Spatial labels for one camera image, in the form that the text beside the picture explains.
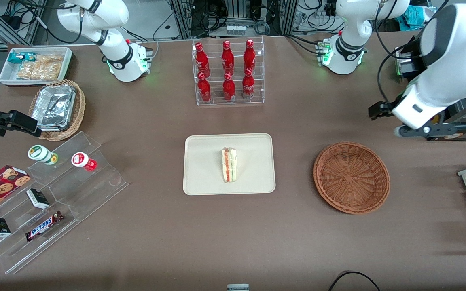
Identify triangular sandwich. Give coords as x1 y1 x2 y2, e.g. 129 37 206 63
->
221 147 237 183

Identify aluminium foil tray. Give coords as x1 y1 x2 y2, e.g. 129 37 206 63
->
31 84 76 132

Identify light oval wicker basket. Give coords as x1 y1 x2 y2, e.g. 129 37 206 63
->
28 79 86 142

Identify brown round wicker basket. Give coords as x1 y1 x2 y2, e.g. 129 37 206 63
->
313 141 390 215

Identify beige plastic tray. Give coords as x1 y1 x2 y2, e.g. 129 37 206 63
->
183 133 276 196

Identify green label yogurt cup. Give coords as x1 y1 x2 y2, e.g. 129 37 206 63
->
28 144 59 166

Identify black food warmer machine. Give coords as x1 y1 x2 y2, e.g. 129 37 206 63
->
394 34 466 142

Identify white rectangular snack bin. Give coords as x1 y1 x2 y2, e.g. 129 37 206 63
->
0 46 74 87

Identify clear bag of crackers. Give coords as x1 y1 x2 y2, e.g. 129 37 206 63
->
16 54 64 81

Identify teal snack packet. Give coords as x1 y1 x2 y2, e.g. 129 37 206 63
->
7 52 38 64

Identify red label yogurt cup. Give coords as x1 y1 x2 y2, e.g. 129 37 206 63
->
71 152 97 172

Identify teal plastic bag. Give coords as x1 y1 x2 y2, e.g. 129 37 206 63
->
402 6 436 31

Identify clear acrylic tiered stand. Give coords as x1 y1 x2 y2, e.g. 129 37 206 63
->
0 131 129 275

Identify snickers chocolate bar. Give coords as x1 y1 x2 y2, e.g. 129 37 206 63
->
25 211 64 242

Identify clear acrylic bottle rack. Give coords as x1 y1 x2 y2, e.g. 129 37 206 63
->
192 36 265 106

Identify red cola bottle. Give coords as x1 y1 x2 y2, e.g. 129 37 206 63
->
242 68 255 100
222 72 236 102
195 42 211 78
221 40 235 76
197 72 212 103
243 39 256 74

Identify white power strip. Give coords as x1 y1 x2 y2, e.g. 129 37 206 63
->
225 23 247 36

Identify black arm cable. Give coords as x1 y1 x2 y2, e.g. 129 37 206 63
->
375 0 450 106

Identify black floor cable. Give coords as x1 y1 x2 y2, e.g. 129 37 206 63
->
328 271 381 291

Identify aluminium frame rack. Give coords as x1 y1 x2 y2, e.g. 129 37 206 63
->
168 0 300 39

